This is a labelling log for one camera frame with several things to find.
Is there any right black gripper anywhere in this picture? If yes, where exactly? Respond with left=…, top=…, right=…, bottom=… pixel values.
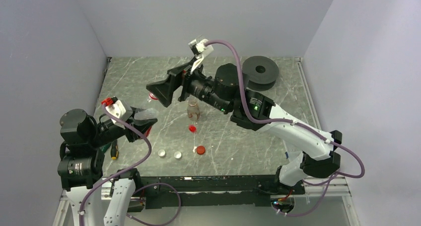
left=146, top=56, right=231, bottom=113

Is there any water bottle red label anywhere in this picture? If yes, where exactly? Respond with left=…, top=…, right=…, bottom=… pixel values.
left=135, top=92, right=160, bottom=143

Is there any blue white bottle cap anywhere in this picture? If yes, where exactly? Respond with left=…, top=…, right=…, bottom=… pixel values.
left=157, top=150, right=166, bottom=158

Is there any red water bottle cap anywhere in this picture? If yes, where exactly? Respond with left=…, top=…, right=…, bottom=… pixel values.
left=189, top=125, right=197, bottom=133

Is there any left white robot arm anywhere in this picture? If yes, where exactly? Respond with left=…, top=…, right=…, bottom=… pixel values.
left=58, top=107, right=157, bottom=226

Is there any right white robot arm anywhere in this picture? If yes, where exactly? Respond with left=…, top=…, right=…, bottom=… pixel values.
left=146, top=63, right=341, bottom=194

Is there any yellow black screwdriver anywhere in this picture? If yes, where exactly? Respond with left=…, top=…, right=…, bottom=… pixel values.
left=110, top=140, right=119, bottom=160

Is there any black filament spool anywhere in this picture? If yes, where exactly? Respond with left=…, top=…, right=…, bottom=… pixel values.
left=242, top=56, right=280, bottom=91

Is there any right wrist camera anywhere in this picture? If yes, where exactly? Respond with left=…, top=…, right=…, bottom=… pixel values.
left=188, top=35, right=214, bottom=74

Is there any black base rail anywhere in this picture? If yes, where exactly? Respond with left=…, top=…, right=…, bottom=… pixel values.
left=134, top=174, right=305, bottom=209

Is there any aluminium frame rail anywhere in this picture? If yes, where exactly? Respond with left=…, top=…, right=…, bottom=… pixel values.
left=52, top=175, right=357, bottom=226

